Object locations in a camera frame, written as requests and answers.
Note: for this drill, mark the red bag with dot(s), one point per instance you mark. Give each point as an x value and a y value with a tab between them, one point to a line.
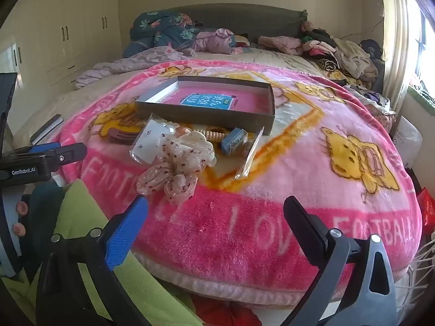
426	207

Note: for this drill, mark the white earring card packet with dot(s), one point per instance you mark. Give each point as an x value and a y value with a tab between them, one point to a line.
149	139

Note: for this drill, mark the small blue box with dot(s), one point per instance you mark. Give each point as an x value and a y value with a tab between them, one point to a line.
234	141

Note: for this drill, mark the person's green garment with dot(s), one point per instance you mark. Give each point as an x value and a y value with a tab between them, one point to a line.
88	210

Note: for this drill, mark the cream curtain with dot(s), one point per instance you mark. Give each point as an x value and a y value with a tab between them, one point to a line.
397	40

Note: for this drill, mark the dark teal cloth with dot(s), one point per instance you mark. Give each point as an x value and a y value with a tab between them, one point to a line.
44	217

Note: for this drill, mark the person's left hand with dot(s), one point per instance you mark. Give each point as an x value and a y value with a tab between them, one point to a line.
22	207

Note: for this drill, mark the peach hair ornament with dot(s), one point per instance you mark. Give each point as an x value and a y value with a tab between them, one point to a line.
185	130

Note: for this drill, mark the red cloth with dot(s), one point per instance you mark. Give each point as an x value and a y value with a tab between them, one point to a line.
224	314

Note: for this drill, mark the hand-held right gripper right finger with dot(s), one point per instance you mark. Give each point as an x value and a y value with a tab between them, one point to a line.
306	231

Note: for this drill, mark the pink knit garment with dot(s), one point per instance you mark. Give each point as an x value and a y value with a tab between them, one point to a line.
282	42

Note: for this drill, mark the grey bed headboard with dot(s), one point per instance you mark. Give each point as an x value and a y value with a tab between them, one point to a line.
255	20

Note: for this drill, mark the maroon hair clip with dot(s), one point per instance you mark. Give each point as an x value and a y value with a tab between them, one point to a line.
119	135

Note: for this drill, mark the floral fabric scrunchie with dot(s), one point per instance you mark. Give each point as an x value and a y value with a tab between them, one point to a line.
176	166

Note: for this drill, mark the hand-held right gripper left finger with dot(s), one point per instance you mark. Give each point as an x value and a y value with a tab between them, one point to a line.
125	231

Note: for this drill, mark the bed with beige sheet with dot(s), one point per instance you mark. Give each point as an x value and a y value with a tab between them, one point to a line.
51	105

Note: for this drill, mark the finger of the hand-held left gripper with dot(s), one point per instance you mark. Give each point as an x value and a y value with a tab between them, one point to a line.
71	154
47	129

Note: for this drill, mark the purple pink garment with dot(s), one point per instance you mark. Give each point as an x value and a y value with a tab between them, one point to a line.
214	40

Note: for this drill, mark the white plastic bag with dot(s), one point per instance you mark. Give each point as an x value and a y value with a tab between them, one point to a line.
406	139

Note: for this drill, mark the long clear plastic packet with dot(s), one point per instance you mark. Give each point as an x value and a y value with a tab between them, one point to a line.
249	158

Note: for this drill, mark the cream wardrobe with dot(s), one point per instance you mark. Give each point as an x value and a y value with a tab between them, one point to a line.
68	23

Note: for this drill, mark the grey cardboard box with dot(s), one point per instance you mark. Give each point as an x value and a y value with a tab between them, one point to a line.
210	119

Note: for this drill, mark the window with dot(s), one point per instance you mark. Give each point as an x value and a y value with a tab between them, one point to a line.
421	40

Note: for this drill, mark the patterned purple cloth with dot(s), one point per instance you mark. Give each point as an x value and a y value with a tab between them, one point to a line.
373	108

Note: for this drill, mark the dark floral quilt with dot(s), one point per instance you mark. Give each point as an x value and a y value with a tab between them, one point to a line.
163	30

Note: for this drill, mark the pile of clothes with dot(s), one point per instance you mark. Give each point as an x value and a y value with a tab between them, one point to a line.
353	57

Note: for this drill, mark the lavender sheet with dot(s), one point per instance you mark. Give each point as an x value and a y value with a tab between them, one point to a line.
136	61

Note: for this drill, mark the pink printed blanket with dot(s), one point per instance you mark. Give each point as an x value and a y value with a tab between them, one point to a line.
272	210

